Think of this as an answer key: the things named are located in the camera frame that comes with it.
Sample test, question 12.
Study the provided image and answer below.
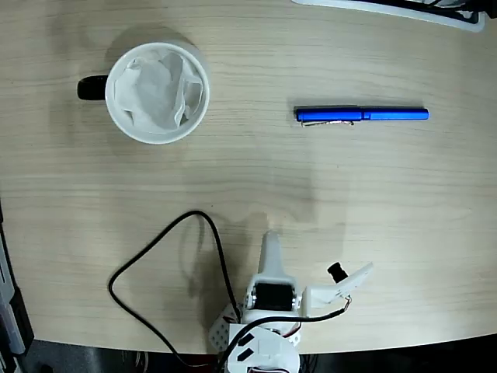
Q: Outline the crumpled white tissue paper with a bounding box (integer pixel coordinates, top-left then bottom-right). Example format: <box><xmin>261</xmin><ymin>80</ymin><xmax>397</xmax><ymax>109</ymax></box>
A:
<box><xmin>114</xmin><ymin>52</ymin><xmax>204</xmax><ymax>132</ymax></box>

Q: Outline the wrist camera on white mount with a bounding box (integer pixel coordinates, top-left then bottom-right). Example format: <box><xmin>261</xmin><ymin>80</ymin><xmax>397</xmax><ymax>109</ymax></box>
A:
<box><xmin>302</xmin><ymin>261</ymin><xmax>375</xmax><ymax>320</ymax></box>

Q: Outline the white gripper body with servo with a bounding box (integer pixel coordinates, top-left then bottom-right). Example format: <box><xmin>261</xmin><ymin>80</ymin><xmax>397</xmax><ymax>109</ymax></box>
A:
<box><xmin>242</xmin><ymin>274</ymin><xmax>304</xmax><ymax>324</ymax></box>

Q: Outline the black camera cable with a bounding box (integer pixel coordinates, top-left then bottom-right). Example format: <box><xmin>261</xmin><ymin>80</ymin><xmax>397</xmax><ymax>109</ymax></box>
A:
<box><xmin>108</xmin><ymin>210</ymin><xmax>353</xmax><ymax>373</ymax></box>

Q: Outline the blue pen with metal clip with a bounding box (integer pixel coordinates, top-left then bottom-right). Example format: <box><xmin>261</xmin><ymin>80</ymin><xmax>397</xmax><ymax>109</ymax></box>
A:
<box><xmin>294</xmin><ymin>105</ymin><xmax>431</xmax><ymax>128</ymax></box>

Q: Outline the white perforated base bracket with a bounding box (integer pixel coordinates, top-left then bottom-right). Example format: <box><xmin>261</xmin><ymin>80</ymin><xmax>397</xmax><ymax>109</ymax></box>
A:
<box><xmin>208</xmin><ymin>304</ymin><xmax>242</xmax><ymax>354</ymax></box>

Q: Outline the black device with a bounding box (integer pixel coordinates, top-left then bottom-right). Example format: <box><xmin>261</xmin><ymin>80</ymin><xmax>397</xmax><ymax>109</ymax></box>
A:
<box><xmin>403</xmin><ymin>0</ymin><xmax>497</xmax><ymax>19</ymax></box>

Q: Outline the white mug with black handle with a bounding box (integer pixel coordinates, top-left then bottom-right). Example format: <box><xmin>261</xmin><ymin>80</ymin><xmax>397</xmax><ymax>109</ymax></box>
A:
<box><xmin>76</xmin><ymin>41</ymin><xmax>211</xmax><ymax>145</ymax></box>

